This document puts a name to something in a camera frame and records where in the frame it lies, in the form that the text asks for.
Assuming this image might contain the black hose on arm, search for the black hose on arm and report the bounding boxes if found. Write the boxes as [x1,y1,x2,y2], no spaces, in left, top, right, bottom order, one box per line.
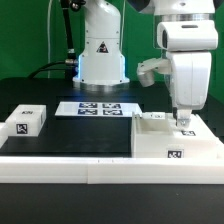
[59,0,86,64]

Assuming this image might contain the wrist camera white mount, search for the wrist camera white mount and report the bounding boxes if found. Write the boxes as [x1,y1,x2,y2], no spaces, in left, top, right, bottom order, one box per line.
[137,58,172,87]

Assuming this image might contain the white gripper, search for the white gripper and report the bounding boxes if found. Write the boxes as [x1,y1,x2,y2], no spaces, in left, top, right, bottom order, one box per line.
[157,20,218,128]

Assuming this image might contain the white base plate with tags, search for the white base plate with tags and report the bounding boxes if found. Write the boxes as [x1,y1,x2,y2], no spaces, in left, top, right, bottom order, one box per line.
[55,102,142,117]

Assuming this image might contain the white thin cable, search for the white thin cable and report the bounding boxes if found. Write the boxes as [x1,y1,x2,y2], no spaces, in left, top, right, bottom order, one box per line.
[46,0,54,79]

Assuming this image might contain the black cable at base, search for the black cable at base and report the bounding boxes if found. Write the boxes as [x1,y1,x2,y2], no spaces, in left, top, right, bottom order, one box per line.
[27,60,80,80]

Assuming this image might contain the white cabinet body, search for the white cabinet body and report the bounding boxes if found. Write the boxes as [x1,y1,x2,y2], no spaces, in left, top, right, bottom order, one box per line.
[131,114,224,159]

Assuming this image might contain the white cabinet door panel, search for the white cabinet door panel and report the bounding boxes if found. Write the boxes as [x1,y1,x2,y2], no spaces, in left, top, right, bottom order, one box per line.
[142,112,166,120]
[166,113,214,139]

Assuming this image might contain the small white block with tag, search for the small white block with tag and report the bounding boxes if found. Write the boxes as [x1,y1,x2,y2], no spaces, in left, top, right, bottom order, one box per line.
[6,104,46,137]

